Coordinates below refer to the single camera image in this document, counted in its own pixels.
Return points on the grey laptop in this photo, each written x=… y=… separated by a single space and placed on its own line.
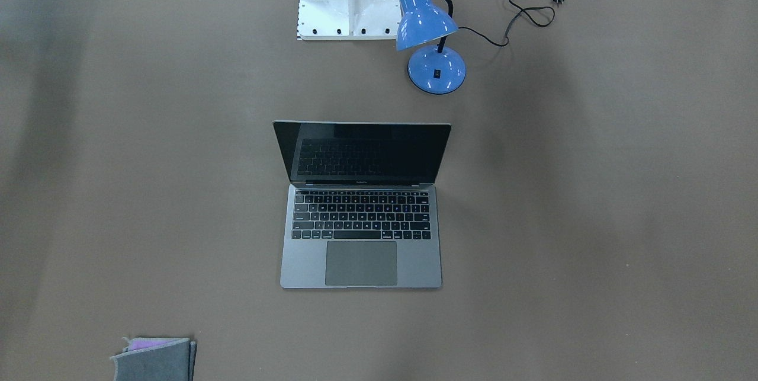
x=361 y=207

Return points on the blue desk lamp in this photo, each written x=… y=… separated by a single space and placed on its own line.
x=425 y=25

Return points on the folded grey cloth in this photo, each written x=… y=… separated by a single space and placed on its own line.
x=156 y=359

